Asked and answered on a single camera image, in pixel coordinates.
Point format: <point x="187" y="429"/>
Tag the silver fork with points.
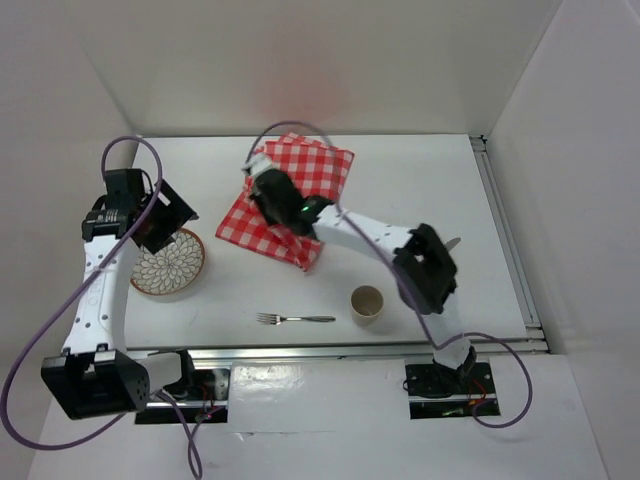
<point x="277" y="319"/>

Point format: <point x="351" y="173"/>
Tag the beige paper cup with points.
<point x="366" y="304"/>

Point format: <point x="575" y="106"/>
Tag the red white checkered cloth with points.
<point x="318" y="171"/>

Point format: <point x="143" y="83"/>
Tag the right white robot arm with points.
<point x="418" y="260"/>

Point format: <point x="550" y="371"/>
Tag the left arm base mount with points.
<point x="201" y="394"/>

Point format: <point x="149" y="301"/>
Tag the aluminium rail front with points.
<point x="528" y="346"/>

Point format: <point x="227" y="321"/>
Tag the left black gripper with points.
<point x="176" y="213"/>

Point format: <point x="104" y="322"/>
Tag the floral patterned plate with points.
<point x="173" y="268"/>

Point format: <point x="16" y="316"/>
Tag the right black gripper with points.
<point x="260" y="199"/>

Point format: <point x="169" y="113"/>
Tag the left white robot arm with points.
<point x="93" y="375"/>

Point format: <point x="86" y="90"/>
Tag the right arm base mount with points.
<point x="432" y="396"/>

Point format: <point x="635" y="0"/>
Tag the aluminium rail right side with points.
<point x="534" y="329"/>

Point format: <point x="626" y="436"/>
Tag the aluminium rail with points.
<point x="534" y="329"/>
<point x="528" y="346"/>

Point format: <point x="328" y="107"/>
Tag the silver knife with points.
<point x="452" y="243"/>

